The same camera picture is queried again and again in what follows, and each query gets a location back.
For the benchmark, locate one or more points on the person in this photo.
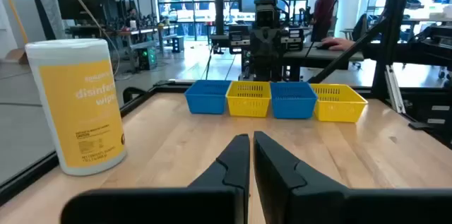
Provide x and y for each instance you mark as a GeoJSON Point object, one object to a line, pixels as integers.
{"type": "Point", "coordinates": [323, 8]}

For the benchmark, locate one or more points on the yellow white disinfecting wipes canister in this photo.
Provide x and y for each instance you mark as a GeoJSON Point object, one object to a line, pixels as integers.
{"type": "Point", "coordinates": [81, 111]}

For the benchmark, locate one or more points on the silver aluminium bar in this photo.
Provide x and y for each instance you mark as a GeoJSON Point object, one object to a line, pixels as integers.
{"type": "Point", "coordinates": [395, 89]}

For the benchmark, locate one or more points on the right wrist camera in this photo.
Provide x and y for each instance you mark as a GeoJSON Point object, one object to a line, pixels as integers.
{"type": "Point", "coordinates": [267, 13]}

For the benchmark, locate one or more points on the computer tower green lights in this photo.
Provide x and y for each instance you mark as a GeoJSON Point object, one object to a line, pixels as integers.
{"type": "Point", "coordinates": [146, 58]}

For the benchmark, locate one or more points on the yellow plastic basket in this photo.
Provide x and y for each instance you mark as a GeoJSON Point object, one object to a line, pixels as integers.
{"type": "Point", "coordinates": [249, 104]}
{"type": "Point", "coordinates": [335, 109]}

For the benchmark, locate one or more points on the black computer mouse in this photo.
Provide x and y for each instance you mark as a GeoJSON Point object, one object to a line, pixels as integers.
{"type": "Point", "coordinates": [323, 46]}

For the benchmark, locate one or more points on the grey desk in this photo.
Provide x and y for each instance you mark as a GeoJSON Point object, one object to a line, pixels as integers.
{"type": "Point", "coordinates": [318, 56]}

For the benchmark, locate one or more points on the blue plastic basket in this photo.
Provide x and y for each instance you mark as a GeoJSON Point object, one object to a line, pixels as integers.
{"type": "Point", "coordinates": [206, 100]}
{"type": "Point", "coordinates": [293, 104]}

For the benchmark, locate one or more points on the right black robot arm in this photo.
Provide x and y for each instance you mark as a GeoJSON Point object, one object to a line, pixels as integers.
{"type": "Point", "coordinates": [265, 77]}

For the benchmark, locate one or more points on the long lab workbench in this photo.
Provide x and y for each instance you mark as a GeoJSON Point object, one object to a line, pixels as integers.
{"type": "Point", "coordinates": [141, 32]}

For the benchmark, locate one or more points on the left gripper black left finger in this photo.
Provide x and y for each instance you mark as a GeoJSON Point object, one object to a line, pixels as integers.
{"type": "Point", "coordinates": [226, 181]}

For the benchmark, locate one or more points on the black stand column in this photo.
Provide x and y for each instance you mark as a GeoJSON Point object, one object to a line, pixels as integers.
{"type": "Point", "coordinates": [219, 1]}

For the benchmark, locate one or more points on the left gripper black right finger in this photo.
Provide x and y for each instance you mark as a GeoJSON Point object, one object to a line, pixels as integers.
{"type": "Point", "coordinates": [282, 188]}

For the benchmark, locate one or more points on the cardboard box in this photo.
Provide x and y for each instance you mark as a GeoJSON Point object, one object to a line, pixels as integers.
{"type": "Point", "coordinates": [17, 56]}

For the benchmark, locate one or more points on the person's hand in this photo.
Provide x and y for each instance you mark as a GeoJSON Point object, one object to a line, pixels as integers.
{"type": "Point", "coordinates": [337, 44]}

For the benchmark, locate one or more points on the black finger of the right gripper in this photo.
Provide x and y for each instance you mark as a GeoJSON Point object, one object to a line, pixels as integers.
{"type": "Point", "coordinates": [274, 51]}
{"type": "Point", "coordinates": [258, 51]}

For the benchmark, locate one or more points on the black computer monitor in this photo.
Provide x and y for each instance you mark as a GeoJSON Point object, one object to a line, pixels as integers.
{"type": "Point", "coordinates": [79, 5]}

